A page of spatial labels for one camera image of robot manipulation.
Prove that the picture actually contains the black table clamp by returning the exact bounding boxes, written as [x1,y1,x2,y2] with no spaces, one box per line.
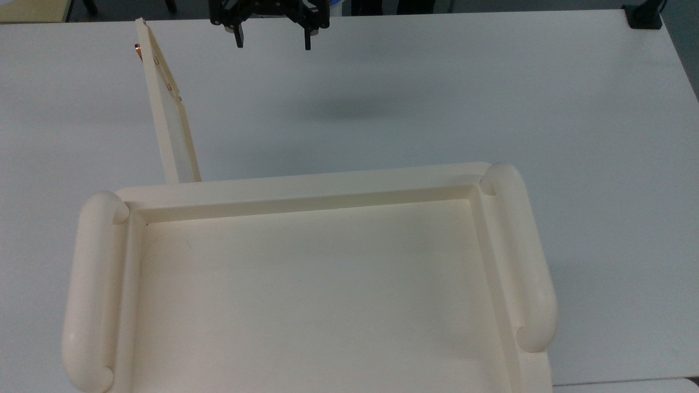
[622,0,665,30]

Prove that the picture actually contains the cream cabinet door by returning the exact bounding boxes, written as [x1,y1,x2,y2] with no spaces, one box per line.
[135,17,202,184]

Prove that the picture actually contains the cream plastic tray with handles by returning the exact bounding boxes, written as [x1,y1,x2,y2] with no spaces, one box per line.
[109,162,553,393]

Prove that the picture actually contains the yellow wooden table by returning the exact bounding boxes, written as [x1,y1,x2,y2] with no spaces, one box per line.
[0,0,72,24]

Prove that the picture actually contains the cream rounded cabinet side rail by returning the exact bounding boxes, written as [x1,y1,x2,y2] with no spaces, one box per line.
[61,190,131,393]
[479,162,559,353]

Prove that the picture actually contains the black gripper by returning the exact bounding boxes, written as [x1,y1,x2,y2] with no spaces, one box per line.
[210,0,331,51]

